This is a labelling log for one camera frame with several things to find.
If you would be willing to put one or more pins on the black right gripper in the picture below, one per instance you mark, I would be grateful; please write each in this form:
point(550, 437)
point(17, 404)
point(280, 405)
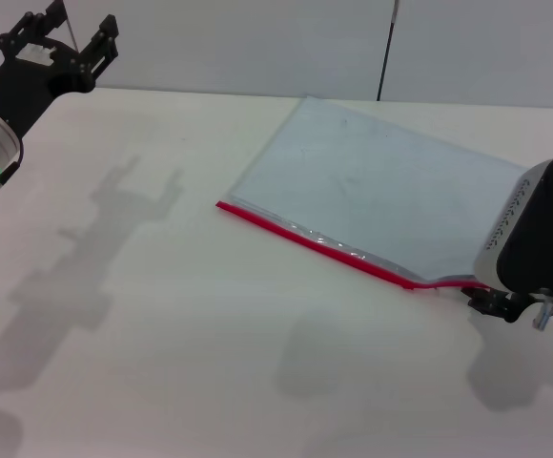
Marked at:
point(518, 306)

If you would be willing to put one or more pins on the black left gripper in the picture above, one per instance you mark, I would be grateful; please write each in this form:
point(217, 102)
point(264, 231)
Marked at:
point(24, 86)

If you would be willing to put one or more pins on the red zipper slider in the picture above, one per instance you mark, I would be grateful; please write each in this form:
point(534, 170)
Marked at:
point(406, 286)

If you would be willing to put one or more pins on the clear document bag red zipper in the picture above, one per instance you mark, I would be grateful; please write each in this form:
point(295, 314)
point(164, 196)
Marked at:
point(376, 191)

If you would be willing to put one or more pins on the silver black right camera housing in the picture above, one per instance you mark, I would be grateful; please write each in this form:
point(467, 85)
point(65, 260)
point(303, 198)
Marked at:
point(529, 229)

